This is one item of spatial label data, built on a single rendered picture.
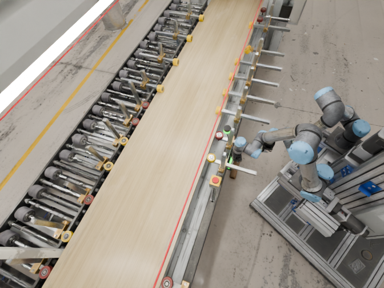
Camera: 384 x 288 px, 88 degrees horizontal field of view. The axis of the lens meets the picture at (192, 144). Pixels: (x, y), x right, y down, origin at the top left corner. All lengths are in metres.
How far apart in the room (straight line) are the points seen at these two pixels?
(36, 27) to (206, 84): 2.00
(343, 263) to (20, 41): 2.70
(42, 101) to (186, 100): 2.94
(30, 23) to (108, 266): 1.58
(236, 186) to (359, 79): 2.83
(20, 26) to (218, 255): 2.42
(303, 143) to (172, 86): 1.61
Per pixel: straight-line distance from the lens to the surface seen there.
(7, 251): 1.60
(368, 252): 2.80
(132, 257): 1.71
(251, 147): 1.44
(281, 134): 1.36
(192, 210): 1.94
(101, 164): 2.05
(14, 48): 0.42
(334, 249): 2.65
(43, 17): 0.45
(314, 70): 4.27
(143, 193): 1.76
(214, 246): 2.53
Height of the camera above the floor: 2.53
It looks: 61 degrees down
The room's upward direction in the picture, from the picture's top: 7 degrees counter-clockwise
